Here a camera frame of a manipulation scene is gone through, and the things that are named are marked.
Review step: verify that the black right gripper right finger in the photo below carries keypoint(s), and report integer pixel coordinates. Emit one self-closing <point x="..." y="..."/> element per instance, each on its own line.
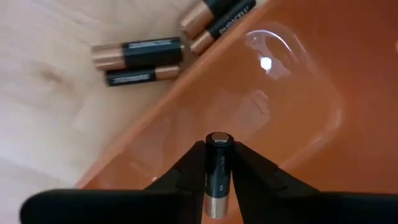
<point x="280" y="205"/>

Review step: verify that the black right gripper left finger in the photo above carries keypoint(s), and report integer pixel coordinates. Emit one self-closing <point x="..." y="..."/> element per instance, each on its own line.
<point x="174" y="202"/>

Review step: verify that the black copper AA battery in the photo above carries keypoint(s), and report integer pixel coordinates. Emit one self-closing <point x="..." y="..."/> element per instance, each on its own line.
<point x="218" y="161"/>
<point x="149" y="53"/>
<point x="199" y="17"/>

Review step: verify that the orange plastic bin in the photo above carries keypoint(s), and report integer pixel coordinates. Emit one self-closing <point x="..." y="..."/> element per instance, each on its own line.
<point x="311" y="124"/>

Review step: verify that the black copper AAA battery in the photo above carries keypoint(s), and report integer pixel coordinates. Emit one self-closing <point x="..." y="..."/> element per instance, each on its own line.
<point x="133" y="76"/>
<point x="224" y="26"/>

